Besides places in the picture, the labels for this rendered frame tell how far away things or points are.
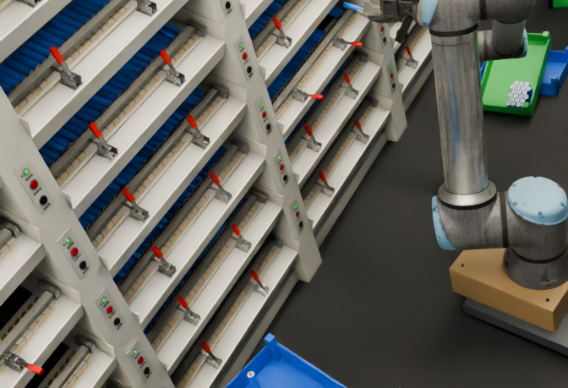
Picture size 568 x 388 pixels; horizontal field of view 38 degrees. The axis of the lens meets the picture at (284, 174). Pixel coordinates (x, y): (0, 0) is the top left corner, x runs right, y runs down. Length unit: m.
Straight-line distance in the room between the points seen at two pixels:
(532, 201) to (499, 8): 0.52
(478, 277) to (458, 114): 0.53
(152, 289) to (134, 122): 0.43
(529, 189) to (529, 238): 0.13
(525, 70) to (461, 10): 1.24
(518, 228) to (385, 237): 0.66
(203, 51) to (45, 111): 0.51
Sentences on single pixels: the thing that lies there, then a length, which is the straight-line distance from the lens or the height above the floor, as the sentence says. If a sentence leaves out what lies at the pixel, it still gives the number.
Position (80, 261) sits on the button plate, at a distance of 1.82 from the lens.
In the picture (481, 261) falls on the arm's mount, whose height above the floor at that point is 0.16.
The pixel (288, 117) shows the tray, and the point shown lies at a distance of 2.42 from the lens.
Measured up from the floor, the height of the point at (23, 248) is 0.94.
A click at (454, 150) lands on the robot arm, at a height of 0.59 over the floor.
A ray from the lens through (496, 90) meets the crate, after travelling 3.19.
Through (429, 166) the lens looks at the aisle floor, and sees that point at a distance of 2.97.
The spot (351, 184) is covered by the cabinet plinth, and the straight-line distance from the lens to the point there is 2.90.
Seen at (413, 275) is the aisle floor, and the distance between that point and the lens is 2.63.
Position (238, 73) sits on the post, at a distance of 2.16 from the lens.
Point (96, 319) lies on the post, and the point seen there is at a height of 0.67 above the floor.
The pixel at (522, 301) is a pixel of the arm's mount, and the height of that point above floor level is 0.15.
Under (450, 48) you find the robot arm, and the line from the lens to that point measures 2.01.
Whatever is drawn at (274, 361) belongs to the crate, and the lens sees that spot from 2.01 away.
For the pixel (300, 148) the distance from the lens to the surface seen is 2.57.
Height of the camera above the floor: 1.98
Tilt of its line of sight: 40 degrees down
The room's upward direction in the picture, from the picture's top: 18 degrees counter-clockwise
